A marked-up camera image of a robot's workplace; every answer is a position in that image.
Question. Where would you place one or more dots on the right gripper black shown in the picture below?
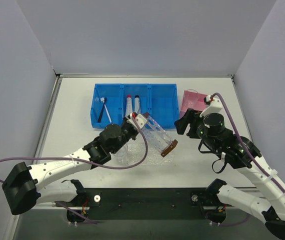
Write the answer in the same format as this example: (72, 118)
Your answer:
(191, 124)

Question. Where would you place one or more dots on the clear plastic cup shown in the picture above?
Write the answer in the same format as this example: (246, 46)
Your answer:
(190, 99)
(121, 155)

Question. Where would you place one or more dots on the clear holder with brown ends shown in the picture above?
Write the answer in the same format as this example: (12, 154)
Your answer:
(157, 136)

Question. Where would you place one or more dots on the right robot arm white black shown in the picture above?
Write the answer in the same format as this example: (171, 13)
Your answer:
(242, 155)

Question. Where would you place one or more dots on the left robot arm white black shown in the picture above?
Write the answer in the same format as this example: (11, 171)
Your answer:
(29, 185)

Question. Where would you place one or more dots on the black toothbrush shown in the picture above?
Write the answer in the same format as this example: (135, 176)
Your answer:
(101, 112)

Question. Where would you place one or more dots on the clear textured oval tray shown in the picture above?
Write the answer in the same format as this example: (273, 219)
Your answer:
(133, 153)

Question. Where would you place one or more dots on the red-capped toothpaste tube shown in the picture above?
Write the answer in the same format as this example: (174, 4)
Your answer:
(129, 105)

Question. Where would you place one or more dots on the white toothbrush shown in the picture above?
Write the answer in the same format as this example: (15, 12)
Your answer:
(106, 109)

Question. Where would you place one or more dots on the pink plastic box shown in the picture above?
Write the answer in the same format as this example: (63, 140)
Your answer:
(201, 105)

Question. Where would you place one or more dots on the blue three-compartment bin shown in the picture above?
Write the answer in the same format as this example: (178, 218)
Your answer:
(111, 101)

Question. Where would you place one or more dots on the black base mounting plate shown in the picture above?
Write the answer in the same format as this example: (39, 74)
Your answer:
(99, 204)

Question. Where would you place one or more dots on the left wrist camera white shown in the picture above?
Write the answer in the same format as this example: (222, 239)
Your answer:
(138, 121)

